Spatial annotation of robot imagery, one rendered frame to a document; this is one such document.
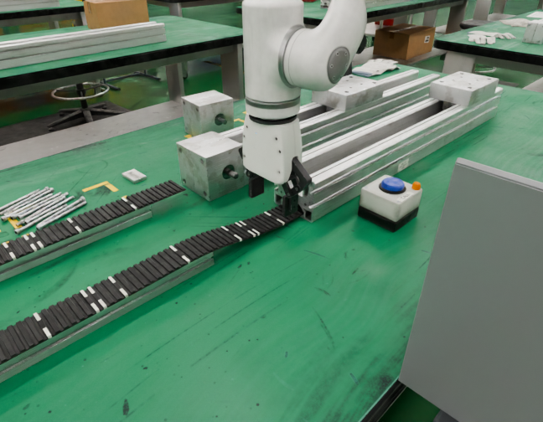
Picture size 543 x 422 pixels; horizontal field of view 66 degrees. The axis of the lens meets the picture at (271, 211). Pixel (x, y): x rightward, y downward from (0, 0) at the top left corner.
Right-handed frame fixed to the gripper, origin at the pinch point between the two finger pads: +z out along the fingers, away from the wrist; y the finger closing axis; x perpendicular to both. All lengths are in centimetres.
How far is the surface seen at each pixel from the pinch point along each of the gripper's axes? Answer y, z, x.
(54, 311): -1.3, 1.8, -37.5
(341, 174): 5.0, -2.0, 12.6
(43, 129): -291, 82, 39
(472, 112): 5, 0, 67
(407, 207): 17.0, 1.3, 16.4
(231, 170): -13.4, 0.1, 1.6
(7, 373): 2.0, 4.3, -44.7
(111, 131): -201, 62, 54
